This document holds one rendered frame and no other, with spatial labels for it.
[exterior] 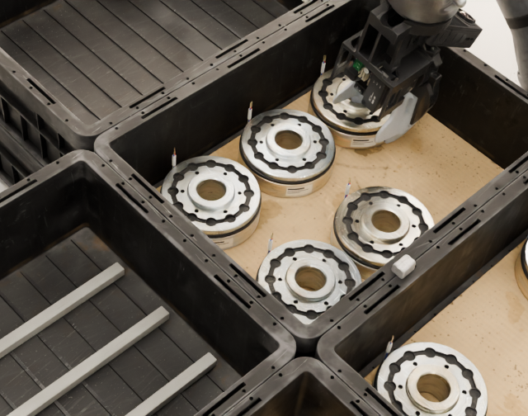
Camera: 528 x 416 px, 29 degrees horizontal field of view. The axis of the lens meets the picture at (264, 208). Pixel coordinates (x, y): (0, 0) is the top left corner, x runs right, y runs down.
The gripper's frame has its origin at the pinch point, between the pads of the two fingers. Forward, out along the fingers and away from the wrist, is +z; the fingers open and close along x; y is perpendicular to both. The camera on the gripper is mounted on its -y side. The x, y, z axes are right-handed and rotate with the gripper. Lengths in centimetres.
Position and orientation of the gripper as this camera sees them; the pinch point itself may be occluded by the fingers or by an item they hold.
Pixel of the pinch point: (379, 116)
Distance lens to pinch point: 116.5
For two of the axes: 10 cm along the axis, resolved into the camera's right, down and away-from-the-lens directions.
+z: -1.7, 5.4, 8.3
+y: -7.1, 5.1, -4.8
